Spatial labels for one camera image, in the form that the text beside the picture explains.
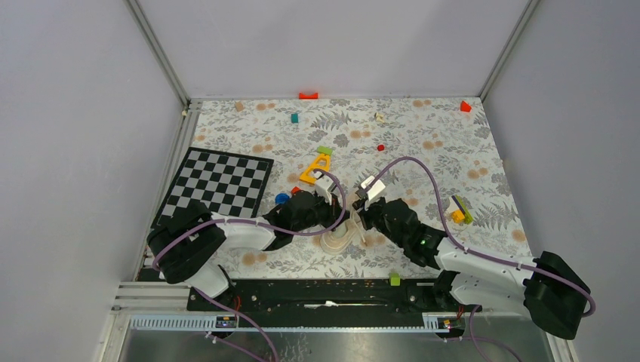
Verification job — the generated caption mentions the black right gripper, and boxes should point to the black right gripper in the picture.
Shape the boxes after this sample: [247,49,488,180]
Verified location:
[352,194,407,248]

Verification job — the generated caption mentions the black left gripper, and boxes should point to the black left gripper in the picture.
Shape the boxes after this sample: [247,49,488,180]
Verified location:
[292,191,351,234]

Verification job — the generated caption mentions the beige sneaker with laces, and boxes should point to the beige sneaker with laces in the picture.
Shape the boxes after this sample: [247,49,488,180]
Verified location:
[320,192,365,255]

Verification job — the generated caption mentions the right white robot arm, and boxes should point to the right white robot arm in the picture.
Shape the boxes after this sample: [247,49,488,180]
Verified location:
[352,198,590,340]

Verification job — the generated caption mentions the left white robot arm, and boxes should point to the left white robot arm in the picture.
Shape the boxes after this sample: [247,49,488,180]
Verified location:
[147,191,349,310]

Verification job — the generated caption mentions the blue toy piece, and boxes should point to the blue toy piece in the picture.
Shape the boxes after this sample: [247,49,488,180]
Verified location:
[275,193,290,205]

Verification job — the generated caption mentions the lime green cube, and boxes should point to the lime green cube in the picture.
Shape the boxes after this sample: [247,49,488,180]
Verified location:
[389,272,402,287]

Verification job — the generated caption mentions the black white checkerboard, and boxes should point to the black white checkerboard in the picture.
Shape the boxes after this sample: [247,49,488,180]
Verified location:
[151,147,274,229]

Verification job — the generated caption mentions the floral patterned table mat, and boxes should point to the floral patterned table mat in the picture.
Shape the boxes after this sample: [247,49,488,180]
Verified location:
[188,98,531,256]

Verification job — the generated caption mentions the orange arch block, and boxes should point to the orange arch block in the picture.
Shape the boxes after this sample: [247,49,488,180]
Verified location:
[298,92,319,100]

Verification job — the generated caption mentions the red wedge block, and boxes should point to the red wedge block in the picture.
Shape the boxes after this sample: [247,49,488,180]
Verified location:
[460,100,472,112]

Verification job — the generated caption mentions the yellow triangular toy frame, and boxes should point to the yellow triangular toy frame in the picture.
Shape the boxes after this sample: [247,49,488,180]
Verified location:
[299,153,331,186]

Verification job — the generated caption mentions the green block on frame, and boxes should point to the green block on frame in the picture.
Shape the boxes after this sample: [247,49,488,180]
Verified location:
[317,146,333,156]

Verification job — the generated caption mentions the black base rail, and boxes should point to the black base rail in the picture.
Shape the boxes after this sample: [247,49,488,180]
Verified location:
[187,279,473,322]

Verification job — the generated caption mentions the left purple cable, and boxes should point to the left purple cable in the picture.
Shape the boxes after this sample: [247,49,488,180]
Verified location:
[152,168,349,362]

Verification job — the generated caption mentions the purple cable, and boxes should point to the purple cable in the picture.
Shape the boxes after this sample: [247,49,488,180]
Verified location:
[152,168,349,362]
[367,156,597,318]

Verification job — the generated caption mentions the white slotted cable duct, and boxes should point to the white slotted cable duct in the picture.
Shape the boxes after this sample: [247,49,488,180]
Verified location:
[130,313,453,333]

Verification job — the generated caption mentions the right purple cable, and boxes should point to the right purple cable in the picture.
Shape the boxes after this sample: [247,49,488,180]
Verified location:
[367,156,597,318]

